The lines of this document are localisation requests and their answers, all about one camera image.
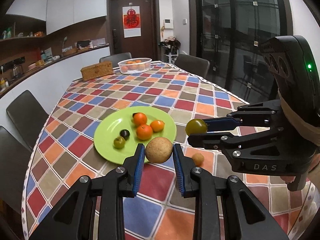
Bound tan longan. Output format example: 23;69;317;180
191;153;204;166
145;137;173;164

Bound green tomato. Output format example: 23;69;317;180
113;136;126;149
185;119;208;136

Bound small orange tomato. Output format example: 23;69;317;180
150;120;165;133

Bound large orange tangerine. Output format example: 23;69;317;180
136;124;153;141

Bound person's right hand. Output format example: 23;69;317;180
280;152;320;185

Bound right side dark chair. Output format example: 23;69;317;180
174;54;210;78

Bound colourful checkered tablecloth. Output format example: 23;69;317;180
21;60;316;240

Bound green plate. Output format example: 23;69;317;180
93;106;177;164

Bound near left dark chair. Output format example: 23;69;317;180
0;127;31;214

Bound rack with bags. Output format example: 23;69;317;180
158;36;181;63

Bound black glass sliding doors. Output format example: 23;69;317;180
189;0;293;103

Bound dark wooden door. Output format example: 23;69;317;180
106;0;161;60

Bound clear basket of oranges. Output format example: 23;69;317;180
118;58;152;74

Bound far end dark chair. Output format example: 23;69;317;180
99;52;132;68

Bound woven wicker box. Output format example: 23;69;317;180
81;61;113;81

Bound white counter with dark top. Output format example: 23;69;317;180
1;46;110;139

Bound red fu poster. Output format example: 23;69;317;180
122;6;141;38

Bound white upper cabinets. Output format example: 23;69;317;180
6;0;107;34

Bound wall intercom panel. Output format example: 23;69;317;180
163;18;174;29

